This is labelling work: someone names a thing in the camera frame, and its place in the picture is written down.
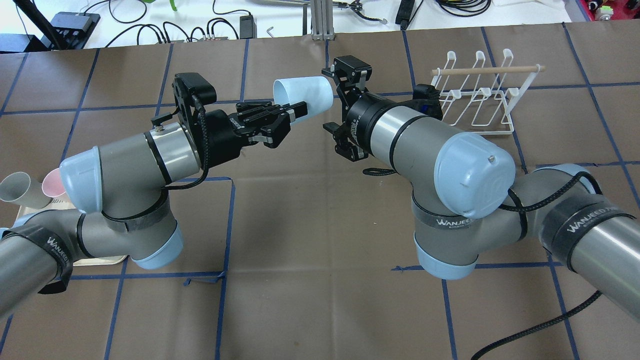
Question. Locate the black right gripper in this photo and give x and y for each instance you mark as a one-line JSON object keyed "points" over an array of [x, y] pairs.
{"points": [[361, 118]]}

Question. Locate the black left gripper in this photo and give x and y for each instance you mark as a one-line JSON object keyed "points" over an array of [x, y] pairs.
{"points": [[218, 136]]}

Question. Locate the light blue cup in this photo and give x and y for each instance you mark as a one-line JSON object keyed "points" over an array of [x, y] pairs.
{"points": [[316, 91]]}

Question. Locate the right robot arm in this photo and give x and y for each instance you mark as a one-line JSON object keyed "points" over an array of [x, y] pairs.
{"points": [[466, 197]]}

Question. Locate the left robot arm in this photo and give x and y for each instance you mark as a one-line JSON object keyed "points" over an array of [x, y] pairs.
{"points": [[120, 193]]}

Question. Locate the pink cup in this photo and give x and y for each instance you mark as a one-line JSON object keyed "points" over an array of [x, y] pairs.
{"points": [[52, 186]]}

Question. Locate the grey cup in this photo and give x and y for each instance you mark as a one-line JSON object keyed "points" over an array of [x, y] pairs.
{"points": [[19, 188]]}

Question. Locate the black power adapter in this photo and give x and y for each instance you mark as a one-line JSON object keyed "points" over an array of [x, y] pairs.
{"points": [[247, 28]]}

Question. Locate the aluminium frame post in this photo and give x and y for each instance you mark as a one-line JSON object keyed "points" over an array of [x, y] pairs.
{"points": [[322, 20]]}

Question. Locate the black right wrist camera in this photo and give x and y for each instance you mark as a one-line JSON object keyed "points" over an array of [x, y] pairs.
{"points": [[427, 100]]}

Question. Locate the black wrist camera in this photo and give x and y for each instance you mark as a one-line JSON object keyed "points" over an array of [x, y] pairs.
{"points": [[427, 100], [191, 94]]}

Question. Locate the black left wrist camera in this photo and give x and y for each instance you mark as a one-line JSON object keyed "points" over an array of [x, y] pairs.
{"points": [[191, 94]]}

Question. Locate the white wire cup rack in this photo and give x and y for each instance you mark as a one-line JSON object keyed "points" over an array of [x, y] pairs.
{"points": [[480, 98]]}

